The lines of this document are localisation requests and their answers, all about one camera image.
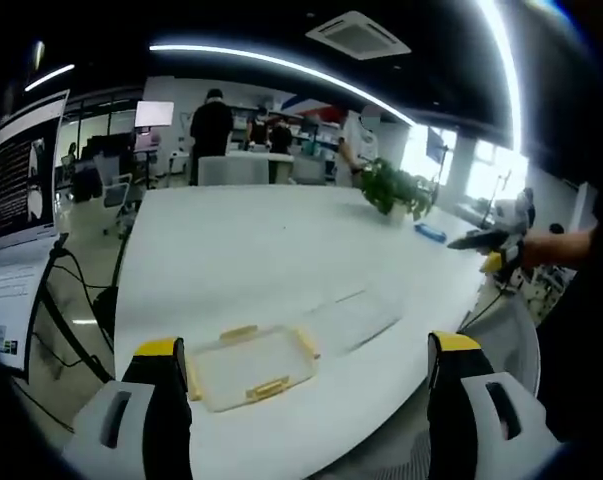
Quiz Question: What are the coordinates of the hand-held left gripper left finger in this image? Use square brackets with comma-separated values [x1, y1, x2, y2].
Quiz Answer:
[60, 337, 195, 480]

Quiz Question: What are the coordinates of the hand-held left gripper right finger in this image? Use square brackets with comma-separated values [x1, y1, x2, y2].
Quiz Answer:
[425, 330, 565, 480]

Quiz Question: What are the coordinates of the blue flat object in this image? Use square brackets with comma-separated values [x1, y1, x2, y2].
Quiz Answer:
[413, 222, 449, 243]

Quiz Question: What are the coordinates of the white office chair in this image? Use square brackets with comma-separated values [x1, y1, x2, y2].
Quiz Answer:
[408, 298, 543, 480]

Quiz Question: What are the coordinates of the green potted plant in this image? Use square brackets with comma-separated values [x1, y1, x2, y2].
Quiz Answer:
[358, 156, 435, 222]

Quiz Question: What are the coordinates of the clear plastic container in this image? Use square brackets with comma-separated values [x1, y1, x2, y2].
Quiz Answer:
[300, 286, 408, 352]

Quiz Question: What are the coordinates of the clear lid with yellow clips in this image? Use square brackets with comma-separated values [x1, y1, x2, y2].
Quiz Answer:
[185, 323, 323, 414]

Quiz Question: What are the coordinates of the curved ceiling light strip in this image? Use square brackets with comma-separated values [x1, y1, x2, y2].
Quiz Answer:
[474, 0, 526, 154]

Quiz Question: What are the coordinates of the white laptop screen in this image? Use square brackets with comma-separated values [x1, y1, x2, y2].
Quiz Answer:
[0, 232, 62, 377]

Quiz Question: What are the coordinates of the ceiling air vent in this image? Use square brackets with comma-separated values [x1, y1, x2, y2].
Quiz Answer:
[305, 10, 413, 62]

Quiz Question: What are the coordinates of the grey office chair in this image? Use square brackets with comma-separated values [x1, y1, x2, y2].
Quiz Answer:
[91, 148, 138, 237]

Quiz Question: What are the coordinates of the white storage box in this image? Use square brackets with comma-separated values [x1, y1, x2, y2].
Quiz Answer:
[196, 154, 271, 188]

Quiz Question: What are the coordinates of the long ceiling light strip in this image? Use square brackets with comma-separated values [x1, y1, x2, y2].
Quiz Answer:
[148, 43, 418, 125]

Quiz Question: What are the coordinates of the computer monitor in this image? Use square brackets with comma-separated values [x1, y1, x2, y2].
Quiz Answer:
[0, 88, 72, 252]

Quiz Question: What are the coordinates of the standing display screen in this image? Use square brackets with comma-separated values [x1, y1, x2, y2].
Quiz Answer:
[134, 100, 176, 129]

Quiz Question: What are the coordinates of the short ceiling light strip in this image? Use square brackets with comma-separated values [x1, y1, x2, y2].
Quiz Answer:
[24, 63, 77, 93]

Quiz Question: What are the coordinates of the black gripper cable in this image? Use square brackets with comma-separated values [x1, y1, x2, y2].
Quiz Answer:
[459, 279, 513, 332]

